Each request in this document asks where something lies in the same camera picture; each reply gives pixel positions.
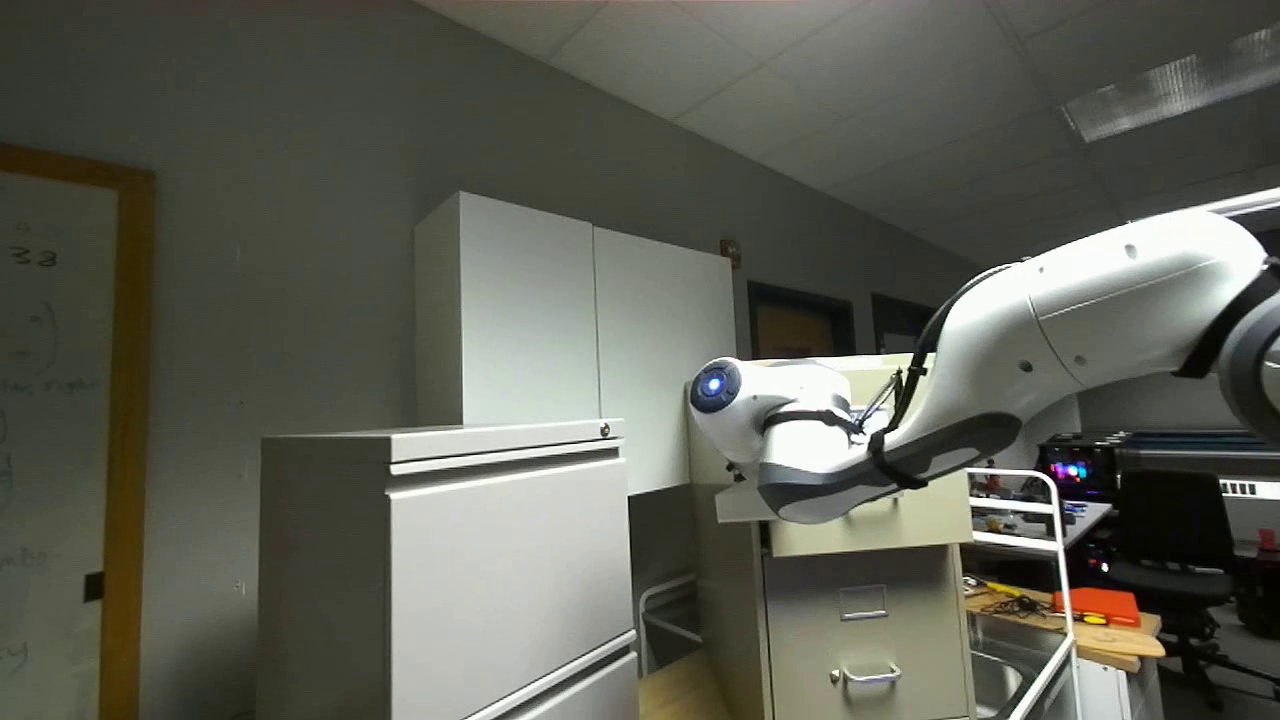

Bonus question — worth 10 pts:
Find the beige top cabinet drawer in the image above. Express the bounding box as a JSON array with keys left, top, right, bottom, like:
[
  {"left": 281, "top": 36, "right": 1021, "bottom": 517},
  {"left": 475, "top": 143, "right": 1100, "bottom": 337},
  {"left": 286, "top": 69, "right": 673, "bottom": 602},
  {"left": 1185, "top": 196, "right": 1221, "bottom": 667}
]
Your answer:
[{"left": 714, "top": 471, "right": 972, "bottom": 556}]

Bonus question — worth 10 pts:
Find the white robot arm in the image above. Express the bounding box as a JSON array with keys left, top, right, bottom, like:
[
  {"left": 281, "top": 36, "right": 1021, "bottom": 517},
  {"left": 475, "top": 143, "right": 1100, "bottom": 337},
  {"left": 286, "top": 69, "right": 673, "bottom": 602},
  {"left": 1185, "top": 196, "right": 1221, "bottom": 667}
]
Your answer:
[{"left": 688, "top": 202, "right": 1275, "bottom": 525}]

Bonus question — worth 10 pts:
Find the grey lateral filing cabinet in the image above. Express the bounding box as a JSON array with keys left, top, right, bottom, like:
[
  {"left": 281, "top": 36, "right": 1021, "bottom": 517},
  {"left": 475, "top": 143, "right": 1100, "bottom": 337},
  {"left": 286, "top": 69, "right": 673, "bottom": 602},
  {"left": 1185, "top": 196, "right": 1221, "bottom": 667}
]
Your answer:
[{"left": 257, "top": 420, "right": 640, "bottom": 720}]

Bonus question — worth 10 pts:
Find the beige filing cabinet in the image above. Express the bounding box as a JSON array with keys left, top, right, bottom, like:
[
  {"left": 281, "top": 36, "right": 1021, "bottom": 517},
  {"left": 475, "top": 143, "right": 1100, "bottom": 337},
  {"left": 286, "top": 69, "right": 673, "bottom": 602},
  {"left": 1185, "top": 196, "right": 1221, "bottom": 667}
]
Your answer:
[{"left": 688, "top": 354, "right": 975, "bottom": 720}]

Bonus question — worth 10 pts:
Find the orange tool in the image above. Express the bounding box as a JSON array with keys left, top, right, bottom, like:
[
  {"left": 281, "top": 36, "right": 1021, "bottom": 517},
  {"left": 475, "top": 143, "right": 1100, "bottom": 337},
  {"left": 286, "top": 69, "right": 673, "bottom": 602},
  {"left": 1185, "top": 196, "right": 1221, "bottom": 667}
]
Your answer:
[{"left": 1054, "top": 589, "right": 1140, "bottom": 630}]

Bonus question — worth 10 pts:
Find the black office chair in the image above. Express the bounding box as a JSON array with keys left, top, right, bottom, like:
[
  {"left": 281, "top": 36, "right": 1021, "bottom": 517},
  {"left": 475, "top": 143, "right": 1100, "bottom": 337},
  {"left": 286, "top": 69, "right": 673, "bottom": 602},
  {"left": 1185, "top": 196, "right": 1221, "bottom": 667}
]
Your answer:
[{"left": 1109, "top": 471, "right": 1235, "bottom": 713}]

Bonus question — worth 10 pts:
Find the wood-framed whiteboard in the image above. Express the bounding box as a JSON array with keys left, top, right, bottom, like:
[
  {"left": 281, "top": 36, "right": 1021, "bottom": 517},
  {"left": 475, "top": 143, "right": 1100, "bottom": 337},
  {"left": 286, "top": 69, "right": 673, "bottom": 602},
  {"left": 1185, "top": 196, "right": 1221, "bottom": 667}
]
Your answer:
[{"left": 0, "top": 143, "right": 157, "bottom": 720}]

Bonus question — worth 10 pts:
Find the ceiling light panel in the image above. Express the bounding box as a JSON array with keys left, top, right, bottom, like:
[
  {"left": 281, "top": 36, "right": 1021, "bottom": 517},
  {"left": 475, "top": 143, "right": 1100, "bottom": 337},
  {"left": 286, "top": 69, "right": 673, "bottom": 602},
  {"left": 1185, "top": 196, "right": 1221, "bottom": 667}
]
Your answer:
[{"left": 1059, "top": 23, "right": 1280, "bottom": 143}]

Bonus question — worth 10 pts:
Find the tall white wall cabinet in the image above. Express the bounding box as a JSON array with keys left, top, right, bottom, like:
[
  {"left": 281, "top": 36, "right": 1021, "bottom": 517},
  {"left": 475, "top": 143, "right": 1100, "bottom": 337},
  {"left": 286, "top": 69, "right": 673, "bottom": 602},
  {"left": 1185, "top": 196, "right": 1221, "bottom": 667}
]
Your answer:
[{"left": 414, "top": 191, "right": 736, "bottom": 491}]

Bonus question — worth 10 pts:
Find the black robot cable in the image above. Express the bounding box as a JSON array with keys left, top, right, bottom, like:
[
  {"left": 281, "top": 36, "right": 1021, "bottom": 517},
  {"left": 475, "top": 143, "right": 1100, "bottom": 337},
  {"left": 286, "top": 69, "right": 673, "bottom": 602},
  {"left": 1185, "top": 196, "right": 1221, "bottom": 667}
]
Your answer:
[{"left": 758, "top": 271, "right": 993, "bottom": 491}]

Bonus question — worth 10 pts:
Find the white wire rack cart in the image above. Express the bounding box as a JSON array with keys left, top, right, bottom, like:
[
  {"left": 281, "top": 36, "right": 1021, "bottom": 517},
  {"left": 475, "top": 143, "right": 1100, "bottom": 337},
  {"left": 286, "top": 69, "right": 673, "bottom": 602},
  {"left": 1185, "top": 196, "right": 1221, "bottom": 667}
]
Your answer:
[{"left": 966, "top": 470, "right": 1077, "bottom": 720}]

